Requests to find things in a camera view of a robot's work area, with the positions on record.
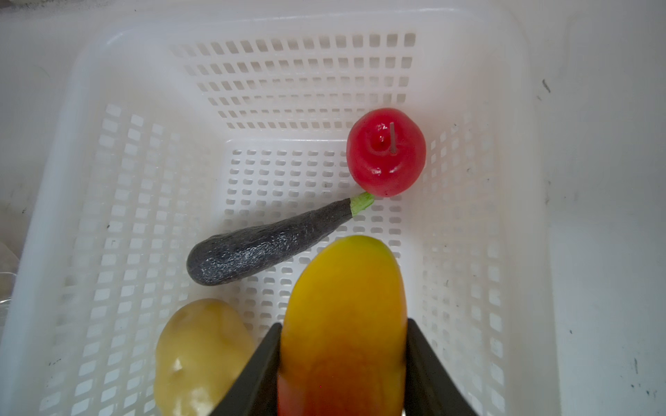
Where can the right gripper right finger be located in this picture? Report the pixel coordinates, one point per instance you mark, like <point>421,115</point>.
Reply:
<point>429,389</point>

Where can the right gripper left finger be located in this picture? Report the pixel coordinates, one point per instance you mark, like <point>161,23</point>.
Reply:
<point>255,391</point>

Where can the yellow potato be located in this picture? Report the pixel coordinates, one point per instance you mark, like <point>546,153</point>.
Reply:
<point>201,352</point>

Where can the red yellow mango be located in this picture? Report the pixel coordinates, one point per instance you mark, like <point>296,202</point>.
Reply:
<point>343,344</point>

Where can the red apple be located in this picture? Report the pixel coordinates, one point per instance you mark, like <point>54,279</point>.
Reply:
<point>386,152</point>

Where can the dark purple eggplant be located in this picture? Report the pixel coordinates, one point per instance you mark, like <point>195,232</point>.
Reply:
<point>232,256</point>

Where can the white plastic perforated basket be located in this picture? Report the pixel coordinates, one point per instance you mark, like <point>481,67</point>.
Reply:
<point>198,120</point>

